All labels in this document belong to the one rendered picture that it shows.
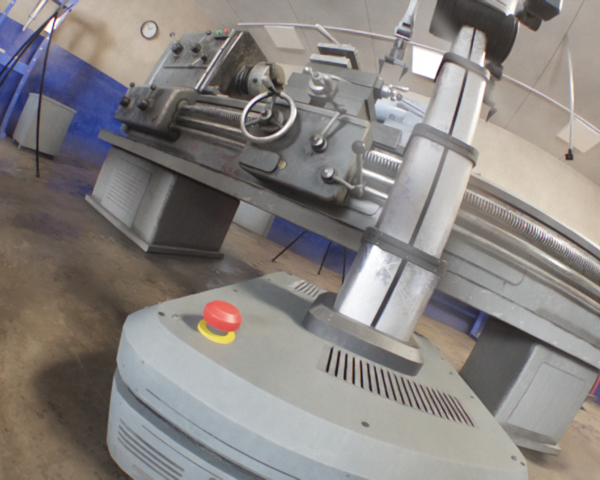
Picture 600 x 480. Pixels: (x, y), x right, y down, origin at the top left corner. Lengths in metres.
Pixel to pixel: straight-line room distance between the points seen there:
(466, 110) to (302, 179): 0.54
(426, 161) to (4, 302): 0.88
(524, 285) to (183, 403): 1.05
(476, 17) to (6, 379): 1.14
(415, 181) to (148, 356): 0.43
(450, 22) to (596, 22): 2.94
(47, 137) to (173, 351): 3.03
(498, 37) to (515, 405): 1.15
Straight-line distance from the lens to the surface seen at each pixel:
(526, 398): 1.20
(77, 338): 0.65
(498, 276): 1.05
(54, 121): 3.19
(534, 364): 1.15
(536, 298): 1.14
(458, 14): 0.75
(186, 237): 1.53
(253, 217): 4.77
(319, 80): 0.93
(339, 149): 0.88
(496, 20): 0.77
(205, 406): 0.24
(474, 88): 0.60
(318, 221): 0.83
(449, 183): 0.48
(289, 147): 0.94
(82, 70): 4.66
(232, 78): 1.69
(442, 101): 0.55
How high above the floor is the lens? 0.39
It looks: 2 degrees down
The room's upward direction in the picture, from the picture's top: 24 degrees clockwise
